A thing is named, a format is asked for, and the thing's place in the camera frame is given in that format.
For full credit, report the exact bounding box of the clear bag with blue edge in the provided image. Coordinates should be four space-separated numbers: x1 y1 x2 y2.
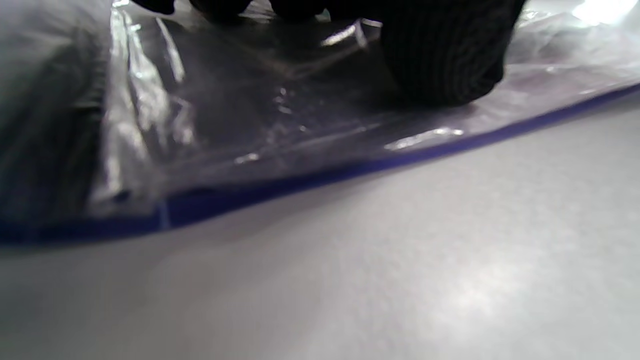
0 0 640 248

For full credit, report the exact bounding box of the person's left hand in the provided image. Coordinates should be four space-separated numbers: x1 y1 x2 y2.
132 0 528 107

